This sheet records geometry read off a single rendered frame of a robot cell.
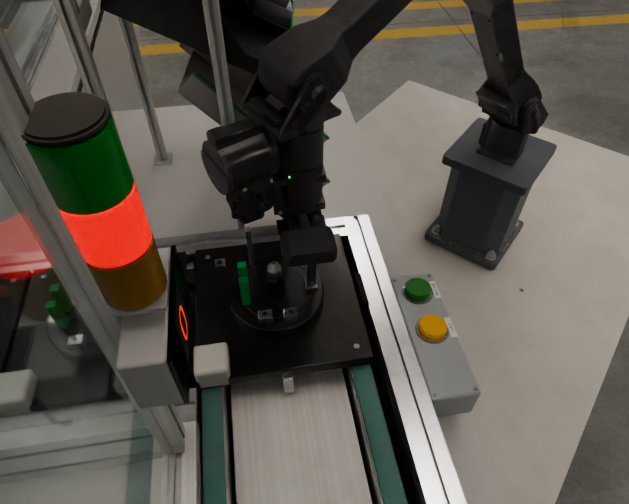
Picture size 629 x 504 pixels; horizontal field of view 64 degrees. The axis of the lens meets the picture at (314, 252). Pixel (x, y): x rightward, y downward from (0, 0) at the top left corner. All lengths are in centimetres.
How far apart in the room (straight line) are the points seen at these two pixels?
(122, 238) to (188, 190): 78
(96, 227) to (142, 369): 12
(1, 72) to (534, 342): 81
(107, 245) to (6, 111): 10
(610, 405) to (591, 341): 105
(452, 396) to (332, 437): 17
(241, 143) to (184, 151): 74
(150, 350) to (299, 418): 35
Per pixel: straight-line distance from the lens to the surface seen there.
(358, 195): 108
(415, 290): 78
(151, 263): 38
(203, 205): 108
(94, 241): 35
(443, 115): 137
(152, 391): 44
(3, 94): 31
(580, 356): 93
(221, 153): 50
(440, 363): 73
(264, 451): 70
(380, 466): 67
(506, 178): 86
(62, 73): 167
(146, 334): 42
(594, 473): 186
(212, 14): 70
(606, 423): 196
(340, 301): 75
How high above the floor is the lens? 157
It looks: 48 degrees down
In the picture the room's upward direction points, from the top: straight up
